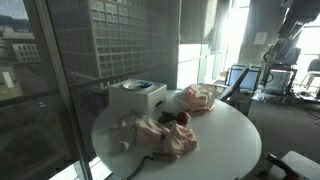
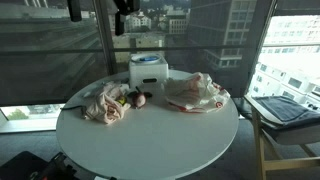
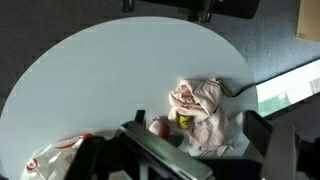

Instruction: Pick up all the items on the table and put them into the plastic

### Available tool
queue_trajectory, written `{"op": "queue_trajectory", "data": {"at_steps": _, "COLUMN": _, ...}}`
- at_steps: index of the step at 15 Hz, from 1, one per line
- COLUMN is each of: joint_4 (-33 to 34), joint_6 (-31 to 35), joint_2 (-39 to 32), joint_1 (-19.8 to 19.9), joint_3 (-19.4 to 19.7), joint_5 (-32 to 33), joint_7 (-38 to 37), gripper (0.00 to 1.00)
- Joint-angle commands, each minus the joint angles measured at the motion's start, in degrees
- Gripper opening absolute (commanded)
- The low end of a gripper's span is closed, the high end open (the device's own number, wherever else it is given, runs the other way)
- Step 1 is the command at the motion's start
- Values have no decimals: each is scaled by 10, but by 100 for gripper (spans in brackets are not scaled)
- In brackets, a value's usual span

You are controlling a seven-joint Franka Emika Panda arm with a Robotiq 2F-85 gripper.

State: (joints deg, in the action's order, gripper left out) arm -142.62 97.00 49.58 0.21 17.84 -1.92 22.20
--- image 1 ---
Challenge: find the black cable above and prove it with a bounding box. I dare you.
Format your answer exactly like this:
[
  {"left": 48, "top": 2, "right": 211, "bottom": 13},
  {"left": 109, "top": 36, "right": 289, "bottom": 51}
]
[{"left": 125, "top": 155, "right": 155, "bottom": 180}]

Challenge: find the white towel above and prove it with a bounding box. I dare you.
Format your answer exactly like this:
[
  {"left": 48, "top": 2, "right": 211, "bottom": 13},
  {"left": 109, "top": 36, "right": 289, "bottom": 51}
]
[{"left": 110, "top": 112, "right": 139, "bottom": 153}]

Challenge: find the red white plush toy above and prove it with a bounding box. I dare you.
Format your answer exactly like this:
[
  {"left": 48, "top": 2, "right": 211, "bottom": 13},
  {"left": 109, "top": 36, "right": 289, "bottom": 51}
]
[{"left": 176, "top": 111, "right": 191, "bottom": 126}]

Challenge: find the equipment cart with monitor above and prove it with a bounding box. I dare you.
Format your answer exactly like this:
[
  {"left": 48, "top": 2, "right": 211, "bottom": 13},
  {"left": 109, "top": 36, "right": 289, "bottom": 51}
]
[{"left": 261, "top": 40, "right": 301, "bottom": 97}]

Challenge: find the pink cloth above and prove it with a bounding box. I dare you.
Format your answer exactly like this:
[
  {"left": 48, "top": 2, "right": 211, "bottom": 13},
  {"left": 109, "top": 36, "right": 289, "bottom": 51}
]
[{"left": 136, "top": 116, "right": 198, "bottom": 159}]

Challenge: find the office chair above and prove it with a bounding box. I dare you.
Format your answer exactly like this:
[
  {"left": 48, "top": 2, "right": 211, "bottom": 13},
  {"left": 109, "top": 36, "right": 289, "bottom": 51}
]
[{"left": 305, "top": 58, "right": 320, "bottom": 88}]

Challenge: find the white stand platform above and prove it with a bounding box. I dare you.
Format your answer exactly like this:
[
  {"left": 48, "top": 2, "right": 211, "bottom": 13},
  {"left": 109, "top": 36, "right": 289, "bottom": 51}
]
[{"left": 269, "top": 151, "right": 320, "bottom": 180}]

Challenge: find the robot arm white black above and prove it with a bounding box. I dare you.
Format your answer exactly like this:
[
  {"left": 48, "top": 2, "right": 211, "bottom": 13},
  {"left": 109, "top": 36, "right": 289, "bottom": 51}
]
[{"left": 276, "top": 0, "right": 320, "bottom": 51}]

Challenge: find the paper sign on wall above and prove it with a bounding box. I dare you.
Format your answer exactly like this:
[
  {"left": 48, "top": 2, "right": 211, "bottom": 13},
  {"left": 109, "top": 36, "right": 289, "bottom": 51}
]
[{"left": 254, "top": 32, "right": 267, "bottom": 45}]

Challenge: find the dark green toy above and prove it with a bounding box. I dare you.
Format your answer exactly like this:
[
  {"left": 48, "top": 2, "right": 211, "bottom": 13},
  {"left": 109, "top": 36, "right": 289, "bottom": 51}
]
[{"left": 158, "top": 111, "right": 176, "bottom": 124}]

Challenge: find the blue white bowl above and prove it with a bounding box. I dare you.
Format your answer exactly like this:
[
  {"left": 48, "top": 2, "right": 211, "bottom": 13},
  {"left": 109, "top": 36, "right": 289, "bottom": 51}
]
[{"left": 123, "top": 80, "right": 153, "bottom": 91}]

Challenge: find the wooden armchair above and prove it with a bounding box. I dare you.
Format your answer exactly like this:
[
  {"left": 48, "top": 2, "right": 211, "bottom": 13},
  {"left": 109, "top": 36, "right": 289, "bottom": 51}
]
[{"left": 217, "top": 64, "right": 261, "bottom": 116}]

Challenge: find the white box appliance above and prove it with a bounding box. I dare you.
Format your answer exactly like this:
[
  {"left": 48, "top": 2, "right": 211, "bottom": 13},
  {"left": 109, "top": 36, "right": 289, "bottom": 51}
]
[{"left": 109, "top": 79, "right": 167, "bottom": 115}]

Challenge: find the red black tool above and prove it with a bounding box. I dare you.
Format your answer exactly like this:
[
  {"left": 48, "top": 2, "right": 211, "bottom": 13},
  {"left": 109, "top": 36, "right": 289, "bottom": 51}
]
[{"left": 265, "top": 154, "right": 301, "bottom": 180}]

